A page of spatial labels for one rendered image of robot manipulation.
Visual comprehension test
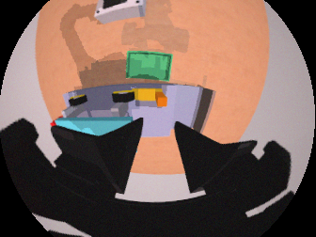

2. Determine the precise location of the blue-topped wheeled trolley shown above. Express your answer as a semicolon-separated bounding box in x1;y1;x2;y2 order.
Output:
55;89;134;136

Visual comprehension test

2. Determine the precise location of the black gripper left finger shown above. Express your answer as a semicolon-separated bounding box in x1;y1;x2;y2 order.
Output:
50;118;144;195

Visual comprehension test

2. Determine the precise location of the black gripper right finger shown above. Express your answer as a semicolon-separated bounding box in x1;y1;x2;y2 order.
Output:
174;121;257;194

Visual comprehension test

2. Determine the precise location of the grey sloped ramp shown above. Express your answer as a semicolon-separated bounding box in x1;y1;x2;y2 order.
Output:
61;82;215;137

